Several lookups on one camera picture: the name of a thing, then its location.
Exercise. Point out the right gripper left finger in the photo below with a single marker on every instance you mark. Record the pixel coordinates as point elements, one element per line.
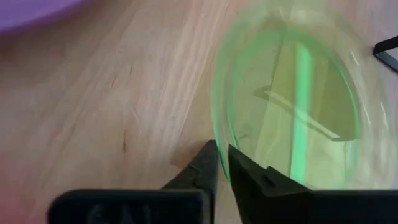
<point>202,168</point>

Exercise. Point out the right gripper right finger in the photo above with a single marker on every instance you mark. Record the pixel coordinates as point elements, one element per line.
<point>261,193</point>

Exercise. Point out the wooden shelf black frame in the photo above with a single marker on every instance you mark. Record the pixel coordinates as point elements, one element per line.
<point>387,49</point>

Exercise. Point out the purple plate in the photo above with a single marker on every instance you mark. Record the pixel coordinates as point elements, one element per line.
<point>31,11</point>

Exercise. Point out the green translucent plate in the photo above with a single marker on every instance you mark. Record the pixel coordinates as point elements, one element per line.
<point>280,93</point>

